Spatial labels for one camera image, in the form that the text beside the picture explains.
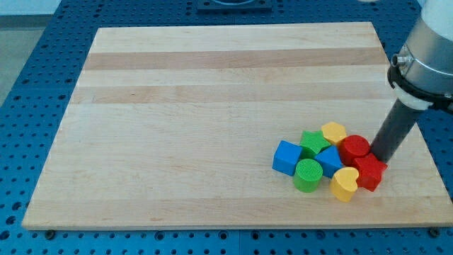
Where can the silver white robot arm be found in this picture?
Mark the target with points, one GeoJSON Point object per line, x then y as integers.
{"type": "Point", "coordinates": [421, 73]}

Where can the green star block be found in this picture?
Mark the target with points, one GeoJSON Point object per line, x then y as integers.
{"type": "Point", "coordinates": [312, 143]}

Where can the yellow hexagon block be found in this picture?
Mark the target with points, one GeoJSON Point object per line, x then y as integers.
{"type": "Point", "coordinates": [334, 132]}

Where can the red star block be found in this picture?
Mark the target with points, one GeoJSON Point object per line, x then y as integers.
{"type": "Point", "coordinates": [370, 170]}

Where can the wooden board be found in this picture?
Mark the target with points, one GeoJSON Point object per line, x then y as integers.
{"type": "Point", "coordinates": [175, 128]}

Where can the blue cube block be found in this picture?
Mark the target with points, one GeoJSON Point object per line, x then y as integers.
{"type": "Point", "coordinates": [286, 157]}

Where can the green cylinder block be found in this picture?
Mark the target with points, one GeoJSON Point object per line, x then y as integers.
{"type": "Point", "coordinates": [307, 175]}

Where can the blue triangle block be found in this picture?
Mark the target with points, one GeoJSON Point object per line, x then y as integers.
{"type": "Point", "coordinates": [329, 159]}

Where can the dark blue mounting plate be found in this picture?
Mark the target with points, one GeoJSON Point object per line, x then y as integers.
{"type": "Point", "coordinates": [235, 5]}

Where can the red cylinder block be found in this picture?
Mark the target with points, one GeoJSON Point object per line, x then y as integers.
{"type": "Point", "coordinates": [352, 147]}

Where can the yellow heart block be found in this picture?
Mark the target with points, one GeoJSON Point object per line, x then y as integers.
{"type": "Point", "coordinates": [343, 184]}

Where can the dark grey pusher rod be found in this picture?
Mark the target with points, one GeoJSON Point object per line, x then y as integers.
{"type": "Point", "coordinates": [396, 126]}

